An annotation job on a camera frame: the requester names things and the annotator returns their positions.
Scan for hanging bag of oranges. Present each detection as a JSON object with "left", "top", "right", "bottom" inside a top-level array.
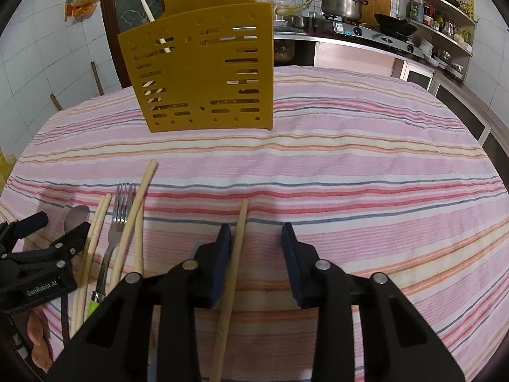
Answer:
[{"left": 66, "top": 0, "right": 100, "bottom": 22}]

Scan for corner wall shelf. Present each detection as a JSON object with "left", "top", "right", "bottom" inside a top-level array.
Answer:
[{"left": 400, "top": 0, "right": 477, "bottom": 88}]

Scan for metal spoon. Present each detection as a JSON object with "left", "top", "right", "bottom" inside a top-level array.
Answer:
[{"left": 63, "top": 205, "right": 91, "bottom": 240}]

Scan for dark wooden door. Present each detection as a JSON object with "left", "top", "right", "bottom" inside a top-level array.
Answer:
[{"left": 97, "top": 0, "right": 187, "bottom": 88}]

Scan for pink striped tablecloth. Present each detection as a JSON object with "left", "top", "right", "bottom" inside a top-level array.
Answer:
[{"left": 0, "top": 64, "right": 509, "bottom": 382}]

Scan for fork with green handle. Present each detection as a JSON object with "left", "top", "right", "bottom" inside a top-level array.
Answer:
[{"left": 87, "top": 183, "right": 136, "bottom": 320}]

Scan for yellow perforated utensil holder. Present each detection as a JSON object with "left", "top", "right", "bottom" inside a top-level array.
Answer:
[{"left": 117, "top": 0, "right": 275, "bottom": 134}]

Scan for steel gas stove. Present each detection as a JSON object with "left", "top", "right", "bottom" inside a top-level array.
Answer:
[{"left": 312, "top": 18, "right": 426, "bottom": 58}]

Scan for black wok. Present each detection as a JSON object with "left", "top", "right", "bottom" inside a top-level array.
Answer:
[{"left": 374, "top": 13, "right": 418, "bottom": 36}]

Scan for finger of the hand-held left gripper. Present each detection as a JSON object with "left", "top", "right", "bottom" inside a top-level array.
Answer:
[
  {"left": 0, "top": 212, "right": 49, "bottom": 256},
  {"left": 8, "top": 222, "right": 91, "bottom": 275}
]

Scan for person's left hand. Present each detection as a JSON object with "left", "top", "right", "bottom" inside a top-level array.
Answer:
[{"left": 26, "top": 306, "right": 54, "bottom": 372}]

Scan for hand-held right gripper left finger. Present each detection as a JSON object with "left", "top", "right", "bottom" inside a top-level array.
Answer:
[{"left": 45, "top": 223, "right": 233, "bottom": 382}]

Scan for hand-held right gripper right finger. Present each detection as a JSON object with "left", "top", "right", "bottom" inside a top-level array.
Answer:
[{"left": 282, "top": 223, "right": 466, "bottom": 382}]

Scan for yellow wall poster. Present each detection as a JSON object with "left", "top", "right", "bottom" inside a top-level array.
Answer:
[{"left": 453, "top": 0, "right": 476, "bottom": 20}]

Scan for steel pot with lid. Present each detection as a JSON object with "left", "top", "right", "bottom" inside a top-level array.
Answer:
[{"left": 318, "top": 0, "right": 368, "bottom": 22}]

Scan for yellow plastic bag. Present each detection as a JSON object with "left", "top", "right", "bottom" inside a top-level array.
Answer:
[{"left": 0, "top": 147, "right": 17, "bottom": 192}]

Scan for white chopstick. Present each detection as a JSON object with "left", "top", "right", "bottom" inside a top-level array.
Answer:
[{"left": 139, "top": 0, "right": 172, "bottom": 53}]

